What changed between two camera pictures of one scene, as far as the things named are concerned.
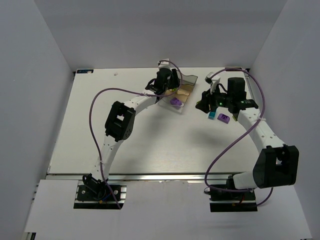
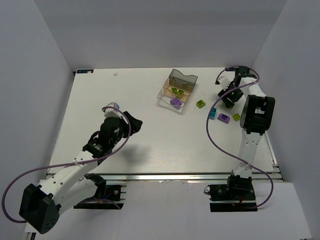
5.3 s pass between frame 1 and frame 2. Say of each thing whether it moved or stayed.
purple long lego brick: stayed
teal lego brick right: stayed
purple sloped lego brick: stayed
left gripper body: moved
